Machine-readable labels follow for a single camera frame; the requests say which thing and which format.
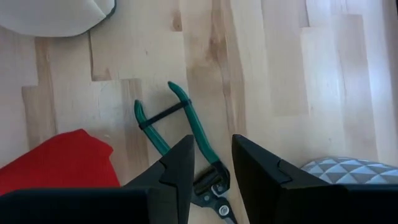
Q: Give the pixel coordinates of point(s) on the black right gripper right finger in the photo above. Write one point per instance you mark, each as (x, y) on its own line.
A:
(264, 186)

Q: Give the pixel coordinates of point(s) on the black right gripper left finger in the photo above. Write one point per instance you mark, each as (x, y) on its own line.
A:
(168, 186)

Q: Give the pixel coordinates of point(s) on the black tool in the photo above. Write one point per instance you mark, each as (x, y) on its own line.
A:
(199, 130)

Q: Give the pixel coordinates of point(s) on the red gardening gloves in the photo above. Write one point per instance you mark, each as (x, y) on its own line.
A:
(62, 161)

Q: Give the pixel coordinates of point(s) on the beige green gardening bag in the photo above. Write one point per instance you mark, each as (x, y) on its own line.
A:
(46, 15)

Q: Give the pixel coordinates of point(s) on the potted succulent triangle-pattern pot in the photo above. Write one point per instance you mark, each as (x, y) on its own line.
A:
(342, 171)

